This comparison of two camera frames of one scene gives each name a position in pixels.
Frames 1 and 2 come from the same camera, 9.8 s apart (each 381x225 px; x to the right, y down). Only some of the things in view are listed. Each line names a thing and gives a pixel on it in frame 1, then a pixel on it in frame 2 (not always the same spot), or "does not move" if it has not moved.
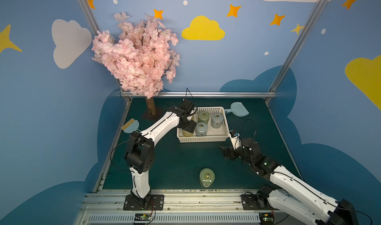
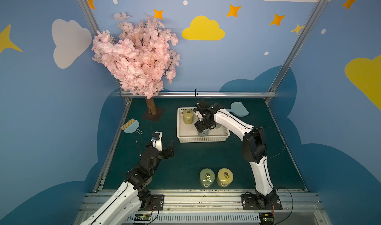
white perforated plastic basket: x=214 y=135 does not move
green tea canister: x=207 y=177 does not move
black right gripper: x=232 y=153 -> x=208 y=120
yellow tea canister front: x=186 y=134 -> x=224 y=177
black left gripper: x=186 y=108 -> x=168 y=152
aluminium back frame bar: x=218 y=94 does not move
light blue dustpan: x=237 y=109 does not move
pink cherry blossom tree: x=140 y=56 does not move
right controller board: x=266 y=218 does not move
